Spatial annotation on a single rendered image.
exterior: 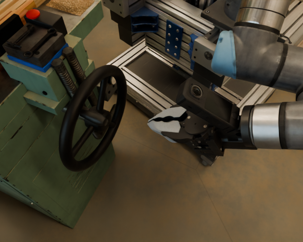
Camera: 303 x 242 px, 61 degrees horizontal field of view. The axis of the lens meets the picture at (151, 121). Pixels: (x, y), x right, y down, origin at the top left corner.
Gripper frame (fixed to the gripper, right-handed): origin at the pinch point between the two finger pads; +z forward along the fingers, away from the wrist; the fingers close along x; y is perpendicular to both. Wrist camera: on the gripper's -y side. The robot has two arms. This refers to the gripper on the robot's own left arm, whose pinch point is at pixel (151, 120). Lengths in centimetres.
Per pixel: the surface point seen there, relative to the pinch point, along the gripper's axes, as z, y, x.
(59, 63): 17.0, -15.4, 4.9
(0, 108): 30.8, -14.9, -6.1
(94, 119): 9.7, -6.0, -3.5
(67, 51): 17.5, -15.3, 8.8
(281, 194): -7, 112, 30
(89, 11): 28.0, -12.0, 32.1
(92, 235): 67, 67, -21
